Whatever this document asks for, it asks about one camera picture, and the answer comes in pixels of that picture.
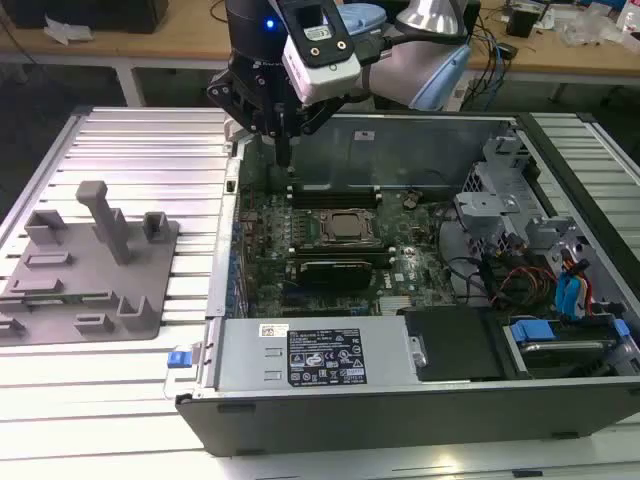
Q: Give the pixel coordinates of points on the hard disk in blue carrier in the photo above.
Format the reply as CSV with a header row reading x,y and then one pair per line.
x,y
532,332

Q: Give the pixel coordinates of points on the clear plastic bags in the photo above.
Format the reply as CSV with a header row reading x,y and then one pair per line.
x,y
590,27

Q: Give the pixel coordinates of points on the green motherboard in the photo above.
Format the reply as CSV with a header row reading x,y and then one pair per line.
x,y
425,250

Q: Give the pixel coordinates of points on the crumpled white paper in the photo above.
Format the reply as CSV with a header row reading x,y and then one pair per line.
x,y
65,32

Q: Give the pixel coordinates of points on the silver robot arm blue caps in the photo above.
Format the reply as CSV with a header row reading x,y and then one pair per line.
x,y
395,70

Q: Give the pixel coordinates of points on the black graphics card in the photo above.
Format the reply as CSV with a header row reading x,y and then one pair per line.
x,y
335,275

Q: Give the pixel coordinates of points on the small silver heatsink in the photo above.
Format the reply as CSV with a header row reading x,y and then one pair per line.
x,y
397,302

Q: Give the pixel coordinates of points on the round coin battery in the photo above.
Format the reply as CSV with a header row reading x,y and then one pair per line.
x,y
411,202

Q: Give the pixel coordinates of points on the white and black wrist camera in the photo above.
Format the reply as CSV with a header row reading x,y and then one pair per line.
x,y
320,75

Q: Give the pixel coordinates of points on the metal drive cage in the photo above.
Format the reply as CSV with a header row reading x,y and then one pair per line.
x,y
500,200

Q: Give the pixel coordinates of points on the gray parts rack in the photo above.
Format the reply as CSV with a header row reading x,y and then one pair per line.
x,y
90,280

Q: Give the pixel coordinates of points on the black RAM slot bank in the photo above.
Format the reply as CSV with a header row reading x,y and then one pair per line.
x,y
330,197

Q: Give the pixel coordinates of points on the gray case hinge latch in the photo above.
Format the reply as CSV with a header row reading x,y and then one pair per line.
x,y
235,134

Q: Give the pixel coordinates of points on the silver CPU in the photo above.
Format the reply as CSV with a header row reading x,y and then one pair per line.
x,y
347,226

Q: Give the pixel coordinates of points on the small black box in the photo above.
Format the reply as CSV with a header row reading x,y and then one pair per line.
x,y
522,22

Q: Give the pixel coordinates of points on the black open PC case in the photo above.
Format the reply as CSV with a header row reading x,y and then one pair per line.
x,y
350,420

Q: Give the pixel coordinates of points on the silver power supply unit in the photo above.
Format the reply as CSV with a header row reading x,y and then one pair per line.
x,y
250,360

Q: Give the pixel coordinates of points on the large black box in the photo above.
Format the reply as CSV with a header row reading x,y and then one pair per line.
x,y
100,15

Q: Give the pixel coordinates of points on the blue case latch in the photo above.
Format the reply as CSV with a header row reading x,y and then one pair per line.
x,y
180,360

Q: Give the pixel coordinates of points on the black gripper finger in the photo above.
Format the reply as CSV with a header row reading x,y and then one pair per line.
x,y
320,115
225,95

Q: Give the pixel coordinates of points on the black power adapter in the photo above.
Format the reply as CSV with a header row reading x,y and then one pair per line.
x,y
509,50

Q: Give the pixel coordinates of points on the tall black box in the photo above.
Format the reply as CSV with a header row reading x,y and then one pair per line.
x,y
474,15

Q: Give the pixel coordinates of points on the black plastic cover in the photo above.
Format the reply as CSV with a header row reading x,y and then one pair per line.
x,y
450,345

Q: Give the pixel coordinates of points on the wooden desk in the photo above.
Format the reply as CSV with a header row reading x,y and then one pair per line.
x,y
175,42

